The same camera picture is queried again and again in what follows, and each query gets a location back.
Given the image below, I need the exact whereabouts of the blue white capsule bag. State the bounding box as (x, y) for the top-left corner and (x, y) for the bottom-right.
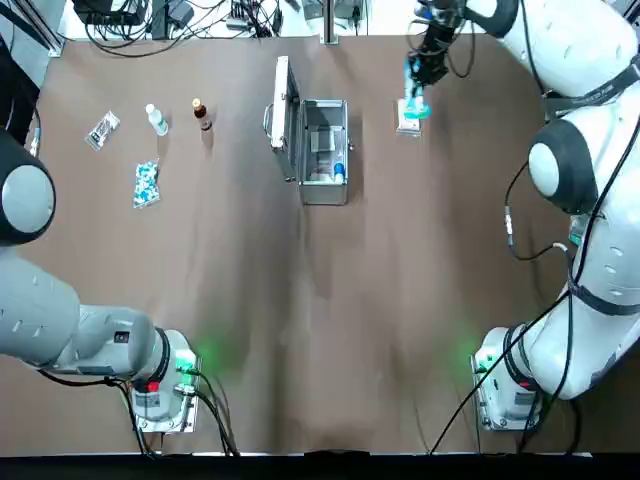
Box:
(132, 158), (164, 210)

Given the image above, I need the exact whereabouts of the translucent white bottle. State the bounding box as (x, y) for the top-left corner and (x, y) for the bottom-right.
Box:
(144, 103), (169, 137)

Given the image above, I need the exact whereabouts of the black cable silver connector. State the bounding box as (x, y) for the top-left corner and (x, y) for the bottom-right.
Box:
(502, 159), (575, 261)
(27, 102), (45, 157)

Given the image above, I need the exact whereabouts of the aluminium post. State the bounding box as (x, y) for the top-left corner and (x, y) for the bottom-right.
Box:
(323, 0), (341, 45)

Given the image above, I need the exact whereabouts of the brown bottle orange cap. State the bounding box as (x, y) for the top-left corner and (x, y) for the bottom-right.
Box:
(191, 98), (213, 132)

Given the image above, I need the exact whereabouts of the black network switch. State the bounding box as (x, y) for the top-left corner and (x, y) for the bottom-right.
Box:
(74, 0), (147, 26)

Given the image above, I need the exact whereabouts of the teal cotton swab packet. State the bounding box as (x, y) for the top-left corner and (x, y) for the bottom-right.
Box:
(402, 59), (432, 121)

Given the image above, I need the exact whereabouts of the silver aluminium case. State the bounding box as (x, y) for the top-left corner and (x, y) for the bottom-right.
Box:
(262, 55), (354, 206)

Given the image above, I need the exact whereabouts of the black power strip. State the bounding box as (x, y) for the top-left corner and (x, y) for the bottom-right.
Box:
(227, 0), (282, 34)

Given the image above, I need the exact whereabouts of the aluminium frame rail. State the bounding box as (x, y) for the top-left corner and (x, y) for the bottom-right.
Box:
(0, 0), (66, 56)

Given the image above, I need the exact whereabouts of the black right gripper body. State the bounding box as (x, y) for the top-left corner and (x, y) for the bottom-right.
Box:
(420, 17), (460, 57)

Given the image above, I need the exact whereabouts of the white gauze pack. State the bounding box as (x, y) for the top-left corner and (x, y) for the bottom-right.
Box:
(395, 98), (424, 137)

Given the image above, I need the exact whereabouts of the black base cable bundle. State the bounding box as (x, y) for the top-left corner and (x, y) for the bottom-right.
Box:
(37, 367), (241, 457)
(429, 289), (584, 456)

